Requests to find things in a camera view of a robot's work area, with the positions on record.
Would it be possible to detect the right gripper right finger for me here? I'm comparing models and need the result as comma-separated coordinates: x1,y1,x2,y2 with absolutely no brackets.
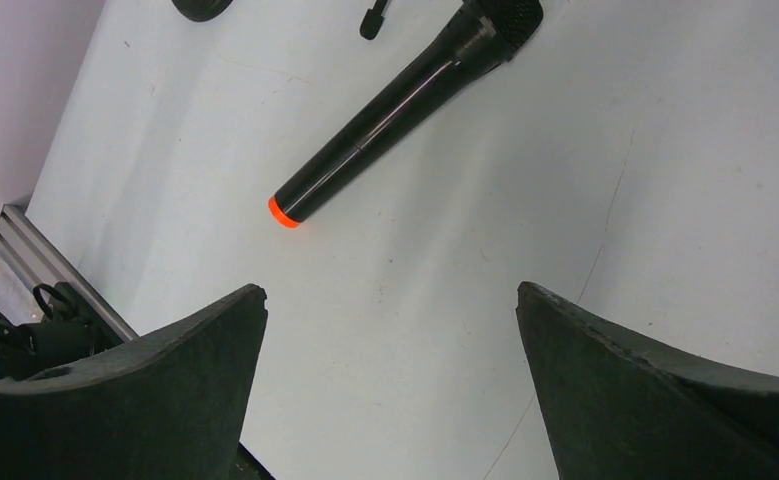
516,282,779,479

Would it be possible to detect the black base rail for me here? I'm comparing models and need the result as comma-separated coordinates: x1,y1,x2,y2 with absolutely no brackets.
228,444,274,480

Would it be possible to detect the black microphone orange cap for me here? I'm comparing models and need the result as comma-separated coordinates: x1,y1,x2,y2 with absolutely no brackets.
268,0,544,228

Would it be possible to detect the black round-base mic stand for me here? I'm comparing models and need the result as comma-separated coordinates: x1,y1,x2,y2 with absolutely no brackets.
172,0,233,23

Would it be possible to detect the black small tripod stand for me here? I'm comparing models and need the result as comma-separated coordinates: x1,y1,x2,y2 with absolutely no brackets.
359,0,389,41

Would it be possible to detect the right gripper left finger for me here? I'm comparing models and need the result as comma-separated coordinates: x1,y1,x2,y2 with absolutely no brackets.
0,284,268,479

